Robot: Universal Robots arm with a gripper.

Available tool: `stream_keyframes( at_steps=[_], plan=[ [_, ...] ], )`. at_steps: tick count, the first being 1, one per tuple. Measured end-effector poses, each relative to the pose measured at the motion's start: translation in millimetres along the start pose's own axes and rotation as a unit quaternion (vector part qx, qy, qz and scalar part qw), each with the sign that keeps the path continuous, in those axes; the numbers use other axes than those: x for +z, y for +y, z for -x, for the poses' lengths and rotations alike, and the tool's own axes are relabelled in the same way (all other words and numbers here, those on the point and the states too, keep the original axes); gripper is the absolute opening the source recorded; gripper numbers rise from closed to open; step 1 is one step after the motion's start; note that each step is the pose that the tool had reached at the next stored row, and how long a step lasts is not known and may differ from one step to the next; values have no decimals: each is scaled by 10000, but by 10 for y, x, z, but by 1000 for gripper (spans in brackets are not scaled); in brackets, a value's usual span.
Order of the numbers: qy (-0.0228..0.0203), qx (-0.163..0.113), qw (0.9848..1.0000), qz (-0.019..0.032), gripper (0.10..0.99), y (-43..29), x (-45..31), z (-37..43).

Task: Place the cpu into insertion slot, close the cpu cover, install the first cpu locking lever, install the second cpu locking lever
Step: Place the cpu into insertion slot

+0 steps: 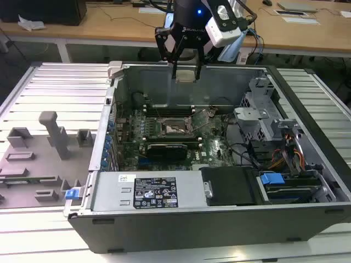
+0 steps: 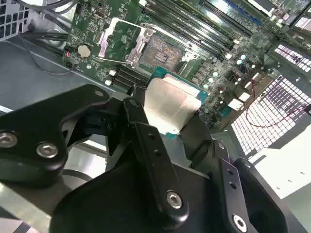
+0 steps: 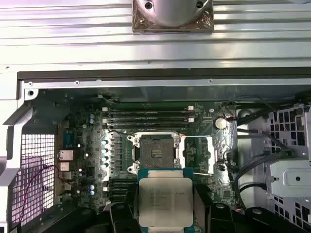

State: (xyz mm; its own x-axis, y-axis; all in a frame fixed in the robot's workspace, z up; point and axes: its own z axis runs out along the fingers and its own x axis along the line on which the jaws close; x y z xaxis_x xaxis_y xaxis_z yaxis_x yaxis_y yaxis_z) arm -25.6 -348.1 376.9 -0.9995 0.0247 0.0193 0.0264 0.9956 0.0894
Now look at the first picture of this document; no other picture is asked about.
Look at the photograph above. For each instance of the black RAM slot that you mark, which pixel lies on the black RAM slot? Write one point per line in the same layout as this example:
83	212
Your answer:
167	111
175	140

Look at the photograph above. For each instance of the green RAM stick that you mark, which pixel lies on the green RAM stick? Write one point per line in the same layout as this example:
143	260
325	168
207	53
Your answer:
27	180

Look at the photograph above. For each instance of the hard disk in blue carrier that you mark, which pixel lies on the hard disk in blue carrier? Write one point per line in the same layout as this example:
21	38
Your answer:
271	180

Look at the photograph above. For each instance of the black box on desk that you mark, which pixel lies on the black box on desk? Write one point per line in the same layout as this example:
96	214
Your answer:
49	11

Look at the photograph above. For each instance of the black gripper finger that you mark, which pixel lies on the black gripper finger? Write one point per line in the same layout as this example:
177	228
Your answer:
199	60
166	46

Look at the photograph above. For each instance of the CPU socket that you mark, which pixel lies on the CPU socket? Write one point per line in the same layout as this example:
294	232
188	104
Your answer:
172	127

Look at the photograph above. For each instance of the pale blue teach pendant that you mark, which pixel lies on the pale blue teach pendant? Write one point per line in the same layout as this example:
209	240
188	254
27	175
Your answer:
231	49

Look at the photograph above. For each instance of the grey parts rack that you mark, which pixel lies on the grey parts rack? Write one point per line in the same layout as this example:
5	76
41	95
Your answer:
41	170

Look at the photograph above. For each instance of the blue case latch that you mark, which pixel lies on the blue case latch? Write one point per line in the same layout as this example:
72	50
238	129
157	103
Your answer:
70	194

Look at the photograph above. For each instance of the grey laptop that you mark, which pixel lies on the grey laptop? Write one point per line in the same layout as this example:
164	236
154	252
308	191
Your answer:
297	6

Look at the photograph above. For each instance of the wooden desk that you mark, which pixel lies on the wooden desk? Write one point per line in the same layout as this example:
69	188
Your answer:
109	30

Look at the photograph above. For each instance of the silver CPU plate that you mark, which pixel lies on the silver CPU plate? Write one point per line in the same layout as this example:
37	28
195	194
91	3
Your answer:
186	75

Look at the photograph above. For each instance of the black graphics card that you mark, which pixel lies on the black graphics card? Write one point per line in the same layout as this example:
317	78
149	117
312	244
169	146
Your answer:
167	152

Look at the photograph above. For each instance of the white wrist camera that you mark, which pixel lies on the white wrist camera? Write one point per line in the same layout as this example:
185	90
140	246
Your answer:
223	30

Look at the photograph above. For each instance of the black drive bay box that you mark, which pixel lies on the black drive bay box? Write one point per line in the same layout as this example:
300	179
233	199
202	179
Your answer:
230	186

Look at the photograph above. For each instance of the grey power supply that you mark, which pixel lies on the grey power supply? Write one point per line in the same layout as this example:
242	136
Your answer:
112	189

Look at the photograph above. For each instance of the black power adapter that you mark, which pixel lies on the black power adapter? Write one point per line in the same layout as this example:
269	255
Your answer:
138	4

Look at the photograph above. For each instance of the metal drive cage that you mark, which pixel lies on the metal drive cage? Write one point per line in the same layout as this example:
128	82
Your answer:
260	117

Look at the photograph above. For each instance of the black PC case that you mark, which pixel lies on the black PC case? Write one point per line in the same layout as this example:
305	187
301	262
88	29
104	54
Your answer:
192	233

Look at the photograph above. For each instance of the crumpled white paper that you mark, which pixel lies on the crumpled white paper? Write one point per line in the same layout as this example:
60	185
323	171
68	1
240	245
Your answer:
30	24

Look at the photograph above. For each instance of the black computer mouse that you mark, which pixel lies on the black computer mouse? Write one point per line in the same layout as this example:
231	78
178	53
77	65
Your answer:
267	2

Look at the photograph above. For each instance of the green motherboard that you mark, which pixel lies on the green motherboard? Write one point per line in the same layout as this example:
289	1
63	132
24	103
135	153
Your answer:
214	148

